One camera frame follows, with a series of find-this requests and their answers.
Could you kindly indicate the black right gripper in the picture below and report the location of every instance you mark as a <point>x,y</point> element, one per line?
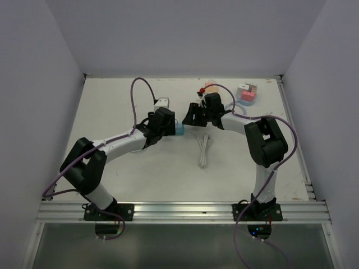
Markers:
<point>194,109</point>

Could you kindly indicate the aluminium front rail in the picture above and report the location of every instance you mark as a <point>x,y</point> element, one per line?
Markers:
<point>310,212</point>

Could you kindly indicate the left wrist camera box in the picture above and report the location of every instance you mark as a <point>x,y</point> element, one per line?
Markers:
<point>162,102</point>

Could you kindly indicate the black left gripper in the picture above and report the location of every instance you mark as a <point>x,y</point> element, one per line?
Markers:
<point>170,129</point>

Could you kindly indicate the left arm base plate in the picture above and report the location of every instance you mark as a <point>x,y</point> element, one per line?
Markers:
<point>123,210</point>

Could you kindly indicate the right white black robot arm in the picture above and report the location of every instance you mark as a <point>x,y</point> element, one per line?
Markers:
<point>266,143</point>

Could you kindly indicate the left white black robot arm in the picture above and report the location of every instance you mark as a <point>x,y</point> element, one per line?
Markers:
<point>84,165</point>

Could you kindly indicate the teal power strip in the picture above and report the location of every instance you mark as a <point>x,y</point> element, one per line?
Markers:
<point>179,128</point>

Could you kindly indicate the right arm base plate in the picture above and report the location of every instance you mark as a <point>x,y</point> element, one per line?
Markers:
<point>257,212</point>

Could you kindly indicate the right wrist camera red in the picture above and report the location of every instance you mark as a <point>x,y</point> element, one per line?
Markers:
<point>201,93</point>

